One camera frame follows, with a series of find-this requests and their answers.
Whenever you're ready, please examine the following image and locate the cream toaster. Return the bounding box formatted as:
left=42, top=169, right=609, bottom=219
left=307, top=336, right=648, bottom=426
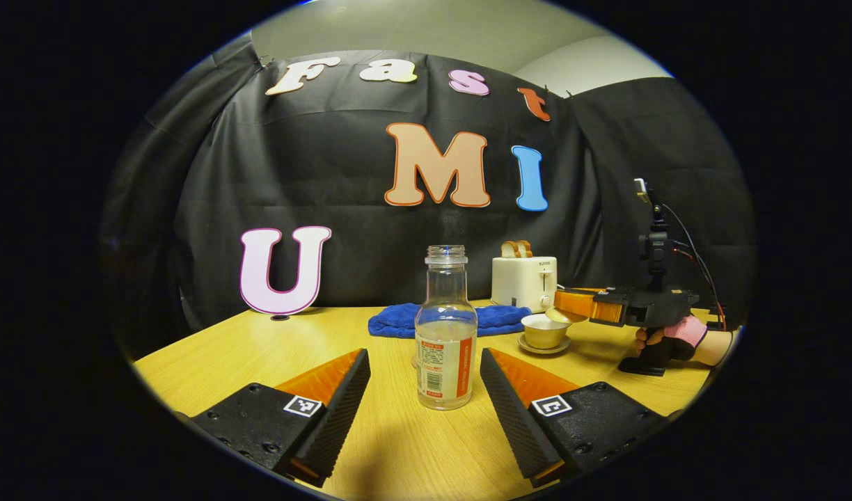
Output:
left=491, top=256, right=558, bottom=313

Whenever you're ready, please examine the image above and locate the cream saucer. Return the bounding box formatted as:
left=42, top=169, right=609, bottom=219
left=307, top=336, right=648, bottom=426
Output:
left=517, top=335, right=571, bottom=356

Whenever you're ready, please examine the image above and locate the blue towel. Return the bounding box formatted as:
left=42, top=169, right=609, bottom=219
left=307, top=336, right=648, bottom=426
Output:
left=368, top=303, right=533, bottom=340

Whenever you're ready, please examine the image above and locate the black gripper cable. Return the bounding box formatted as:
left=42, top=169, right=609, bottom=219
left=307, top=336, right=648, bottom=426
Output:
left=661, top=203, right=727, bottom=331

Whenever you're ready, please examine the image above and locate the black backdrop cloth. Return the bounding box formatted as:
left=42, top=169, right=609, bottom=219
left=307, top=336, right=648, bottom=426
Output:
left=99, top=31, right=755, bottom=356

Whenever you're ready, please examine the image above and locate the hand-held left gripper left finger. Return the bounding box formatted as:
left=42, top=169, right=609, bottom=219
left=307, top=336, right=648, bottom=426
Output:
left=189, top=348, right=372, bottom=488

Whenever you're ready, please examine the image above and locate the cream teacup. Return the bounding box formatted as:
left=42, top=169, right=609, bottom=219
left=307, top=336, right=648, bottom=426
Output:
left=521, top=313, right=573, bottom=350

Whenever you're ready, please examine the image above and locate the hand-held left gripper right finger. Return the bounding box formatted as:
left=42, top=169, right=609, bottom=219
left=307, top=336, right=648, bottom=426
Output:
left=480, top=347, right=681, bottom=488

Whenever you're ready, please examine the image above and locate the clear water bottle orange label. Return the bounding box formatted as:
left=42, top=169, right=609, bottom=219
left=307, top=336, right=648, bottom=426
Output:
left=415, top=245, right=479, bottom=411

